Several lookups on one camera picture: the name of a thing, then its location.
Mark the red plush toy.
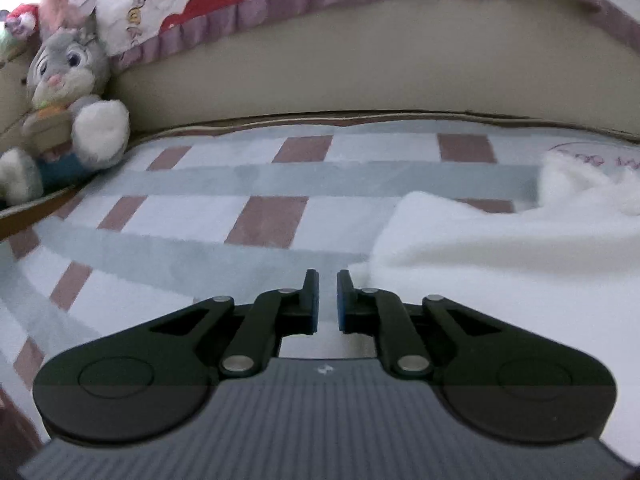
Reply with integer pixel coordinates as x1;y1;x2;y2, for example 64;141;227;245
4;3;40;40

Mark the grey plush rabbit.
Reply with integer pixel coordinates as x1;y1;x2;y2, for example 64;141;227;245
0;25;132;207

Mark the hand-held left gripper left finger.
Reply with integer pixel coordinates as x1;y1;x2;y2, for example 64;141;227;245
149;269;321;379

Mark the beige padded headboard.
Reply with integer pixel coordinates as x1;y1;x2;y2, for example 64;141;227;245
0;0;640;143

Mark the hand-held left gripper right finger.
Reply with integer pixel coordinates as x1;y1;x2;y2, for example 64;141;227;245
336;269;504;381

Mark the checked bed sheet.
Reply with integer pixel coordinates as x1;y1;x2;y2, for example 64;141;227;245
0;119;640;461

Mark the wooden bed frame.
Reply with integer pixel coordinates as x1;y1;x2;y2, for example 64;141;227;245
0;184;83;243

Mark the white garment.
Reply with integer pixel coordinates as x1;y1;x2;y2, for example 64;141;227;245
346;151;640;467

